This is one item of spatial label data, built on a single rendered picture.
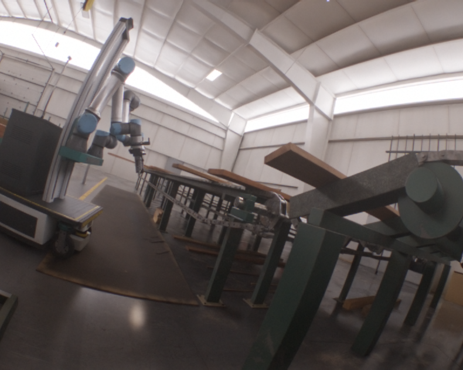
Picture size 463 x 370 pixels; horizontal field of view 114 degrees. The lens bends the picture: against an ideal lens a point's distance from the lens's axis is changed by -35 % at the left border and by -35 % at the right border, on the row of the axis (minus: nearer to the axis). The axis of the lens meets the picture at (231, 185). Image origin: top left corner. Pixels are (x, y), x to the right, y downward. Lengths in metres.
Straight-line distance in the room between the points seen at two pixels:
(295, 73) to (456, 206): 8.79
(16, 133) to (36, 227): 0.64
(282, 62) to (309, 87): 1.49
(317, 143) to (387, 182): 8.67
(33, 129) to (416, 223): 1.95
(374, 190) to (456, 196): 0.26
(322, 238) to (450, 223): 0.41
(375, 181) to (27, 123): 1.87
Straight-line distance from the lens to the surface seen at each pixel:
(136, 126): 1.49
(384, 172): 0.75
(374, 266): 6.76
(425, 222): 0.72
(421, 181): 0.62
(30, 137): 1.72
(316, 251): 0.78
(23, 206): 1.66
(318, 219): 0.80
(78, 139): 1.53
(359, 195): 0.77
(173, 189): 3.42
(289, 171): 0.79
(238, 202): 1.03
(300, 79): 9.35
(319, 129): 9.54
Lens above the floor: 0.75
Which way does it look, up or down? 4 degrees up
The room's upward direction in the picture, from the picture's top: 18 degrees clockwise
